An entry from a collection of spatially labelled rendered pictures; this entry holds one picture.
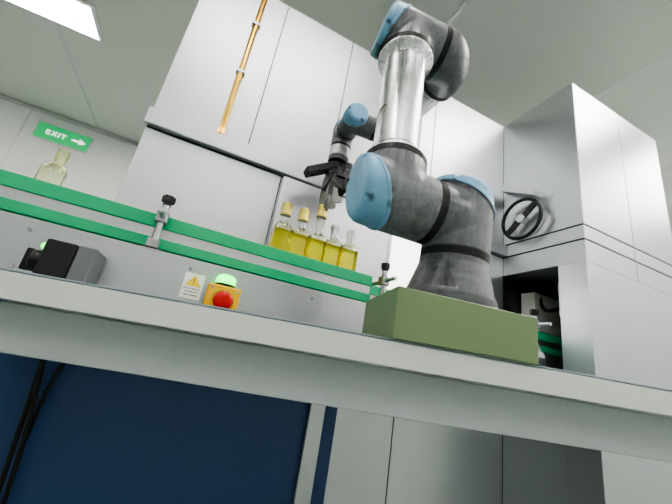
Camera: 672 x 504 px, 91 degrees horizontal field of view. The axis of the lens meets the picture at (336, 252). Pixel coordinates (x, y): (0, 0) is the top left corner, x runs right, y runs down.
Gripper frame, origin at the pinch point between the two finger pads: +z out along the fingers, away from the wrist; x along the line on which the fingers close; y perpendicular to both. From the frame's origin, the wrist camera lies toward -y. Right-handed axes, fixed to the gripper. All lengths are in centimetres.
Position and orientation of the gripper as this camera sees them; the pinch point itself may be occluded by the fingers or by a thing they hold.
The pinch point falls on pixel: (322, 208)
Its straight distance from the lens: 111.8
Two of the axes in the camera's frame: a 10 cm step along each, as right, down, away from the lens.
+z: -1.6, 9.4, -3.1
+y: 9.0, 2.7, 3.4
